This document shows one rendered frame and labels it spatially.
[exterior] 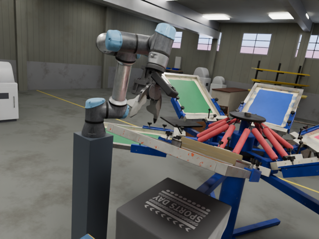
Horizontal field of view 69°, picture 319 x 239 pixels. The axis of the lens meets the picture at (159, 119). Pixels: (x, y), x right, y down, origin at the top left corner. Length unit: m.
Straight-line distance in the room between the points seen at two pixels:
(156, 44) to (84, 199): 1.14
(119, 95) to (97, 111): 0.17
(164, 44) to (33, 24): 9.67
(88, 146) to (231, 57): 11.18
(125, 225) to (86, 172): 0.46
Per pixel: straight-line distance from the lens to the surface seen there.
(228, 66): 12.28
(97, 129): 1.48
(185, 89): 3.02
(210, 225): 1.28
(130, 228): 1.25
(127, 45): 0.91
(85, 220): 1.73
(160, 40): 0.85
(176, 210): 1.32
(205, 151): 1.48
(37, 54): 10.44
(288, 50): 11.60
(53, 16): 10.77
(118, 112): 1.48
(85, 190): 1.61
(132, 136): 1.01
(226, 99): 9.52
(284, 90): 3.42
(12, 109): 6.04
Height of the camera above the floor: 1.71
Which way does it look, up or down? 14 degrees down
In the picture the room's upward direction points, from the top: 7 degrees clockwise
